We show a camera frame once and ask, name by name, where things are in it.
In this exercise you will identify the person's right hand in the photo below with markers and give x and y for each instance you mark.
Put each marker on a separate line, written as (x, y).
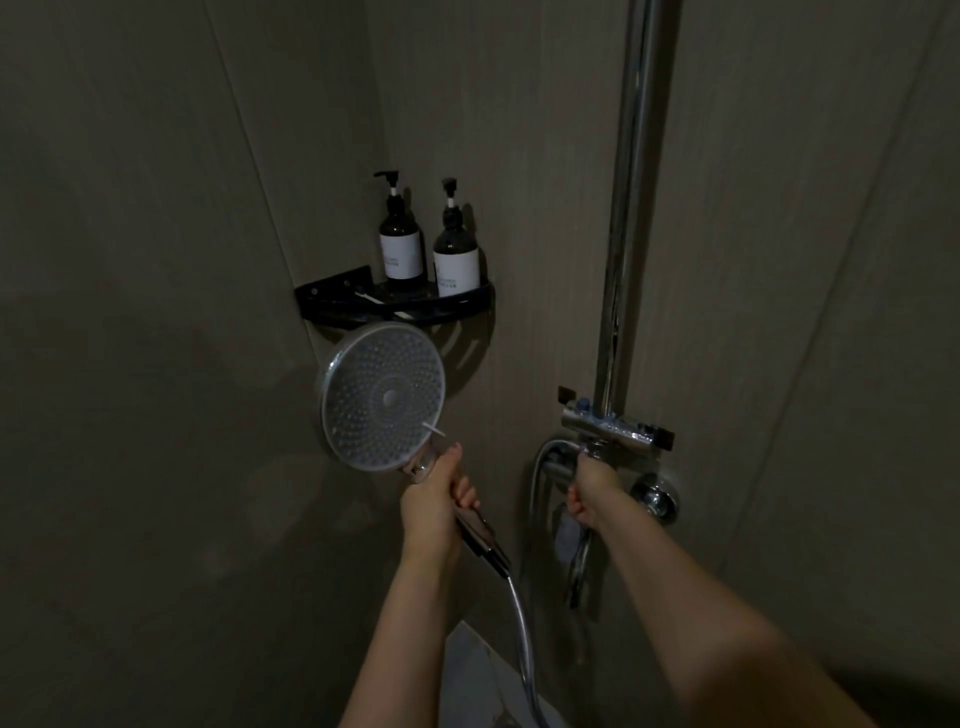
(592, 491)

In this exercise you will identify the person's left hand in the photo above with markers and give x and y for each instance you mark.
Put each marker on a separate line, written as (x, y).
(429, 504)

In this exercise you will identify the chrome vertical shower riser pipe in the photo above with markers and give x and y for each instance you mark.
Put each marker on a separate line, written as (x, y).
(634, 202)

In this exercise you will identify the person's left thumb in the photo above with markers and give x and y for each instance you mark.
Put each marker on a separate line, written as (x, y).
(452, 466)

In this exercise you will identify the chrome round wall flange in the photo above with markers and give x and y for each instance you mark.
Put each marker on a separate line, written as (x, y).
(655, 499)

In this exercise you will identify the dark pump bottle white label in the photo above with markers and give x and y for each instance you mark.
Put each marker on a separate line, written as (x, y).
(400, 244)
(455, 255)

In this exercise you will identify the chrome shower mixer valve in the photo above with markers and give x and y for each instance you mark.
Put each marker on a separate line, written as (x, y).
(611, 431)

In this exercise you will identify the round chrome handheld shower head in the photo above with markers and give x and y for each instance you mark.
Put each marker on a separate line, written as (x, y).
(382, 397)

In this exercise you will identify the person's left forearm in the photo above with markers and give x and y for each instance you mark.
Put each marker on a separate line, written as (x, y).
(401, 637)

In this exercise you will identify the black corner shower shelf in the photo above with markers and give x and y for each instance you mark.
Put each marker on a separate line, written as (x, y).
(390, 300)

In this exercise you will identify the person's right fingers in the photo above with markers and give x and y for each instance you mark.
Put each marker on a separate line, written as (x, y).
(576, 501)

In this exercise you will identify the person's right forearm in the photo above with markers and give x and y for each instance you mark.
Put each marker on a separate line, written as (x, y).
(705, 622)

